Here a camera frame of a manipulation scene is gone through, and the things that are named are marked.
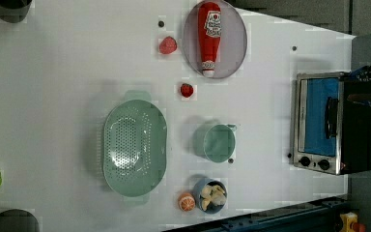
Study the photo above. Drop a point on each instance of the blue glass oven door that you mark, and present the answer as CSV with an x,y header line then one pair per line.
x,y
318,102

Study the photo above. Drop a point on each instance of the black toaster oven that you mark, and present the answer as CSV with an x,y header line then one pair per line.
x,y
353,139

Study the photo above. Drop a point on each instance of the yellow red object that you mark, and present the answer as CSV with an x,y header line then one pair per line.
x,y
351,223

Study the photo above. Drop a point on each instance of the grey round plate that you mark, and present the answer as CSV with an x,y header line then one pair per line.
x,y
232,47

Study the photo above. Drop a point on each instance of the green mug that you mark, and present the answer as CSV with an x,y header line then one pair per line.
x,y
215,142

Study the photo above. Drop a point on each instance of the red ketchup bottle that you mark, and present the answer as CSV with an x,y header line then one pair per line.
x,y
209,36

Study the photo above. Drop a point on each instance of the dark red strawberry toy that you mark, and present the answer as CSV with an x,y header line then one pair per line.
x,y
186,90

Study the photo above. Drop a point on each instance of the blue bowl with food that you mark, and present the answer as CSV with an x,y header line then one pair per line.
x,y
210,195

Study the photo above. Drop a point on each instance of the pale red strawberry toy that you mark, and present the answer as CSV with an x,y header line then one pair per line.
x,y
167,46

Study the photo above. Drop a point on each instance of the orange slice toy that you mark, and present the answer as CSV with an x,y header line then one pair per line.
x,y
186,202

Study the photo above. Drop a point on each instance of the green perforated colander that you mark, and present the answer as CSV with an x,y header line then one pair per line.
x,y
134,154

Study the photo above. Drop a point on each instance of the black post upper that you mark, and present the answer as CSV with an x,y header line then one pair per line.
x,y
14,11

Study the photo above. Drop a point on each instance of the black post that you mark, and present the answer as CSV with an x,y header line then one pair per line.
x,y
14,11
17,220

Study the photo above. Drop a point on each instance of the black post lower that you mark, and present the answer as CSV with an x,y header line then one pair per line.
x,y
17,220

